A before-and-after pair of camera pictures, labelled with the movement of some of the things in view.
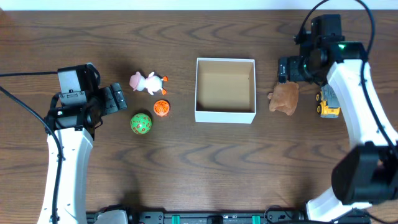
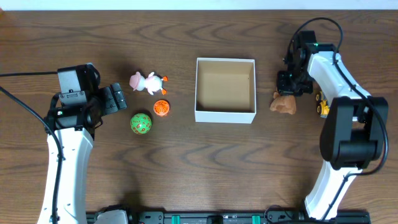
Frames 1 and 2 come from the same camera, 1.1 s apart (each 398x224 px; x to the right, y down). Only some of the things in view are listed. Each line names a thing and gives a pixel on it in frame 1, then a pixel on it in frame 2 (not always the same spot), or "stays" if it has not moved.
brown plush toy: [284, 97] stays
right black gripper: [283, 72] -> [286, 90]
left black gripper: [116, 97] stays
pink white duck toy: [152, 83] stays
